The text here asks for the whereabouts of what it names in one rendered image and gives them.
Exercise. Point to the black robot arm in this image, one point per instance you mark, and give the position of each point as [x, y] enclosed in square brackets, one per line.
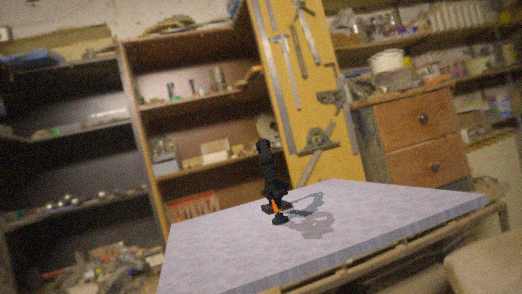
[268, 161]

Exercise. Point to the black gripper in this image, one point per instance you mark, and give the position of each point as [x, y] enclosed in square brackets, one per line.
[273, 192]

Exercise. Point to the orange knob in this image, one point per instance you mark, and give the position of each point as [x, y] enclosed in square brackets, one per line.
[275, 207]

